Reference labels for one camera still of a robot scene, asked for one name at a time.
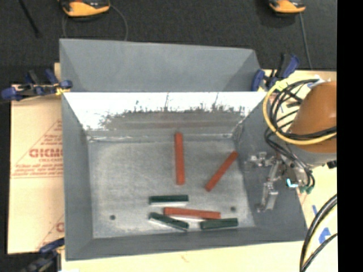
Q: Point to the dark green flat block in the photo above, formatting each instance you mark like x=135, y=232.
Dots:
x=168, y=199
x=169, y=220
x=219, y=223

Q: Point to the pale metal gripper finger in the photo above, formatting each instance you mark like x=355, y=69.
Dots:
x=261, y=161
x=269, y=197

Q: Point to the grey metal bin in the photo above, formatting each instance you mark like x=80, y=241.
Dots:
x=147, y=163

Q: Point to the black cylinder on white bracket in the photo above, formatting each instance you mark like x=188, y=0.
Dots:
x=332, y=163

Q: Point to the brown cardboard board, red print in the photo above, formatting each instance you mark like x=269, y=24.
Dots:
x=34, y=180

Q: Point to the red-brown flat block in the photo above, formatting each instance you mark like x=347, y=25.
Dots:
x=221, y=171
x=179, y=159
x=193, y=213

